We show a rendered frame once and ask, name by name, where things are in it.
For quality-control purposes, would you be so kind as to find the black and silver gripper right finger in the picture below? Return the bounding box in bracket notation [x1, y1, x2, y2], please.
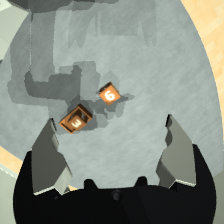
[156, 114, 216, 224]

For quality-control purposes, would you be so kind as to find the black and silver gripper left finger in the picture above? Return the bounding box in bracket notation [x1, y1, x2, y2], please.
[13, 118, 72, 224]

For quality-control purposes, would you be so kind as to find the brown cube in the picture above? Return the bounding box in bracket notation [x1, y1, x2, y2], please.
[99, 82, 120, 105]
[67, 109, 88, 131]

